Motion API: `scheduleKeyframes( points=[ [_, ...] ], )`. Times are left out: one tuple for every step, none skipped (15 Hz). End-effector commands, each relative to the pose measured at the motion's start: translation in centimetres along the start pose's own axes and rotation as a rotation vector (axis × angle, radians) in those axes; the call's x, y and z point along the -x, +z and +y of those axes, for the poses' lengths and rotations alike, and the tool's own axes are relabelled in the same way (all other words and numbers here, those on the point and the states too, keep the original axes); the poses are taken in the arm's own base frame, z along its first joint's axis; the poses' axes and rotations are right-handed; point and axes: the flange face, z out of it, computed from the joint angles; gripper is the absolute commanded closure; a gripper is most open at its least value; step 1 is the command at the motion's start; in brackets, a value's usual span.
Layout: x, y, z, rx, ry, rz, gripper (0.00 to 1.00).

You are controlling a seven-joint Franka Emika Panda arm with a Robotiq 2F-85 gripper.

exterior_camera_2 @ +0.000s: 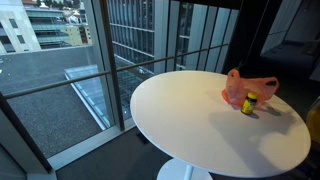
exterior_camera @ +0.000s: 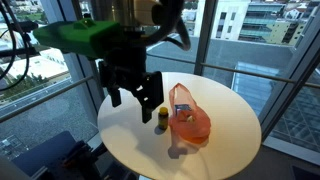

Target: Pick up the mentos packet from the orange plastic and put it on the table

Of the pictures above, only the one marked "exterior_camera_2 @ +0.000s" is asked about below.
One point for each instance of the orange plastic bag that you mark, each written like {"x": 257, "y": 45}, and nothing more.
{"x": 235, "y": 85}

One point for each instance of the dark window mullion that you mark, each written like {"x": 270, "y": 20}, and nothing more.
{"x": 112, "y": 66}

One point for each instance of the orange round plastic item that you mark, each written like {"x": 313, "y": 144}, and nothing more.
{"x": 226, "y": 97}

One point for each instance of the yellow supplement bottle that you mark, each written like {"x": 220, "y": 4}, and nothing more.
{"x": 248, "y": 105}

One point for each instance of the dark diagonal window brace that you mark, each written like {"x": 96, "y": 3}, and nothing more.
{"x": 23, "y": 133}

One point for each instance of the yellow object at table edge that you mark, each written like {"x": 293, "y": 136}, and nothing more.
{"x": 314, "y": 121}

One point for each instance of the white table pedestal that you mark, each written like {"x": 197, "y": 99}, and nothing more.
{"x": 173, "y": 171}

